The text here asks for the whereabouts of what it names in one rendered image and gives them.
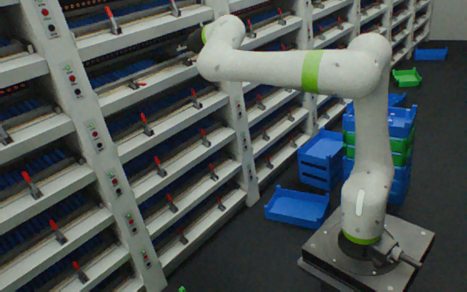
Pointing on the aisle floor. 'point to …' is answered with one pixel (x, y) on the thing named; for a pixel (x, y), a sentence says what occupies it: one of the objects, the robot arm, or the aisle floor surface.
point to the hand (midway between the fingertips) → (170, 51)
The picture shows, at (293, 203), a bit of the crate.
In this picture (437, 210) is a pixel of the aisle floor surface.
